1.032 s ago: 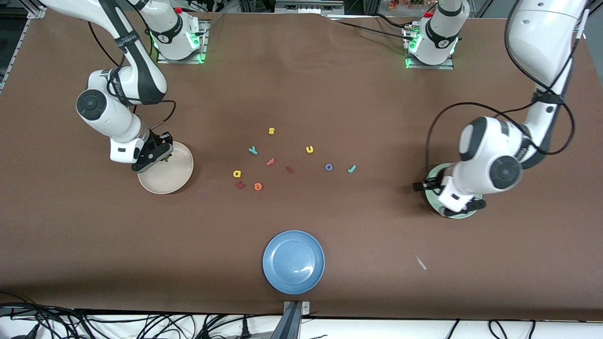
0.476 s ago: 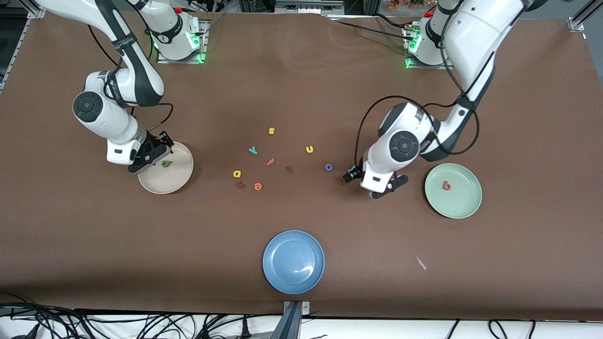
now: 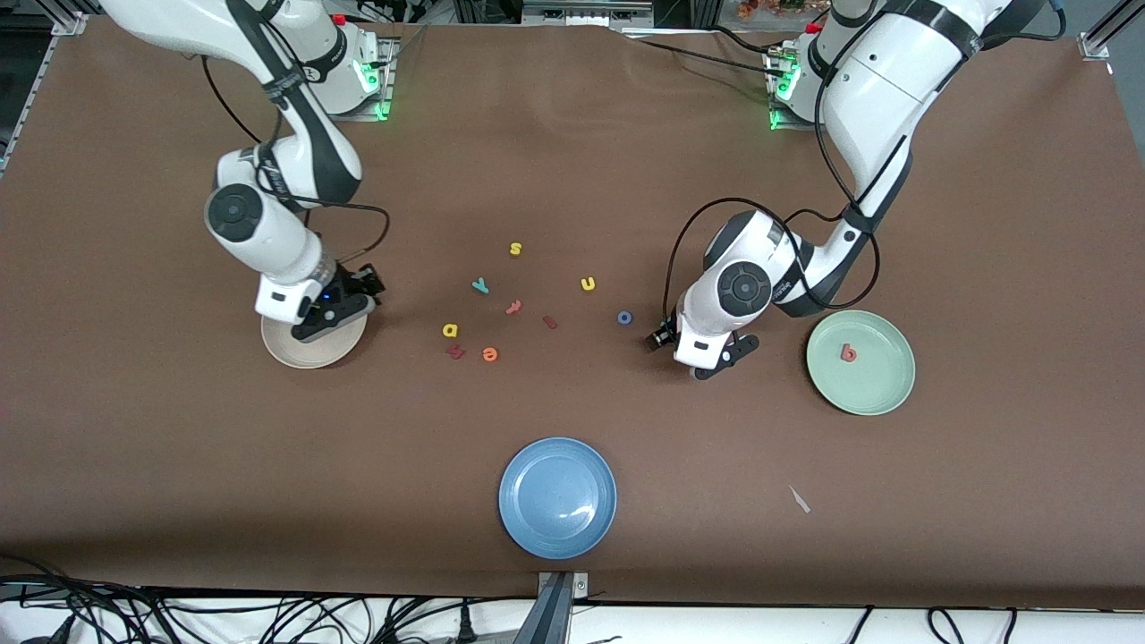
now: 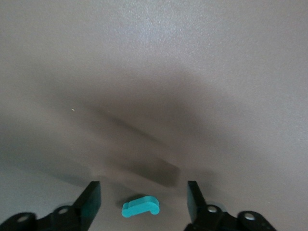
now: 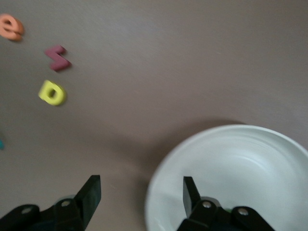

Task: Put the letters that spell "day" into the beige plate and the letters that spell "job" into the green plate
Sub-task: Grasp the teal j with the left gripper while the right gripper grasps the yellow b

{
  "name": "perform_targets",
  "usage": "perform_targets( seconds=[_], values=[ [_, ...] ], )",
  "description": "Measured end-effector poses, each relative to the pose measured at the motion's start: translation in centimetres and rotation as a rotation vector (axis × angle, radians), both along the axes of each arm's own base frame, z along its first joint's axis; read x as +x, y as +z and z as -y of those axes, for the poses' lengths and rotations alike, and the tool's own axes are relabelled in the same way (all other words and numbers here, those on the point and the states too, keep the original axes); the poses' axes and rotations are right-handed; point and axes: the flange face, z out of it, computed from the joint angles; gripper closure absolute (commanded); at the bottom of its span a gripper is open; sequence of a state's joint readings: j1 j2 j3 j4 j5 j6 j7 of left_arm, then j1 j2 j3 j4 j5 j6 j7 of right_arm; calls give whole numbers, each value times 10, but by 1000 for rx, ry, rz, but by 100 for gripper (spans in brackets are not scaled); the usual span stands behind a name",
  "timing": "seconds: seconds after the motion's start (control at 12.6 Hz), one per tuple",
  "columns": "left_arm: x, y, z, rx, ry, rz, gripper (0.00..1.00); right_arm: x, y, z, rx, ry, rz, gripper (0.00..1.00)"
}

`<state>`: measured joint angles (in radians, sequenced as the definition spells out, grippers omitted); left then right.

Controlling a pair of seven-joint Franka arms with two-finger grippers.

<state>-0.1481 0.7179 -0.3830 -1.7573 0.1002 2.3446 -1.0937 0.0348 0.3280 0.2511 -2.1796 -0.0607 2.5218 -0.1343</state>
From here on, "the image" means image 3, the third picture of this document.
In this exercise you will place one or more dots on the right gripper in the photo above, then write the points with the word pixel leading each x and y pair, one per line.
pixel 356 283

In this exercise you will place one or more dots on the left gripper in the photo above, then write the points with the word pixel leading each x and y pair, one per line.
pixel 663 338

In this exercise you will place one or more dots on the teal letter y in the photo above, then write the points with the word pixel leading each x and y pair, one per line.
pixel 480 285

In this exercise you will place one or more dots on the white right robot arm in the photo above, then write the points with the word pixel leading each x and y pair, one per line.
pixel 268 237

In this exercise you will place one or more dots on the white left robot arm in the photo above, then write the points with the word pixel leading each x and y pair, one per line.
pixel 886 80

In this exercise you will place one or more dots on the beige plate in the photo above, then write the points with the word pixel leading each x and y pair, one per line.
pixel 313 353

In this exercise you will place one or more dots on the blue plate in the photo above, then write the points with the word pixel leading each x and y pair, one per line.
pixel 557 498

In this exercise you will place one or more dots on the white paper scrap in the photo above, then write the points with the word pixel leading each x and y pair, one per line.
pixel 799 499

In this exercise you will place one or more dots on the green plate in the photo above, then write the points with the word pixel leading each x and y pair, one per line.
pixel 881 376

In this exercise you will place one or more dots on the aluminium crossbar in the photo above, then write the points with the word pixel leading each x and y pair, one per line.
pixel 586 12

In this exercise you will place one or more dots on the black power plug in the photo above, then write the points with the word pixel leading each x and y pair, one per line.
pixel 466 626

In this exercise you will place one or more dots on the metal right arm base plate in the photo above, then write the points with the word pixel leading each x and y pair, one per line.
pixel 386 94

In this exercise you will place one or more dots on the metal camera post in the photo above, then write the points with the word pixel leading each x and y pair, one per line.
pixel 556 608

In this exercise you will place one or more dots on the aluminium frame rail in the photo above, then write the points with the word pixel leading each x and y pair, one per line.
pixel 40 85
pixel 1105 31

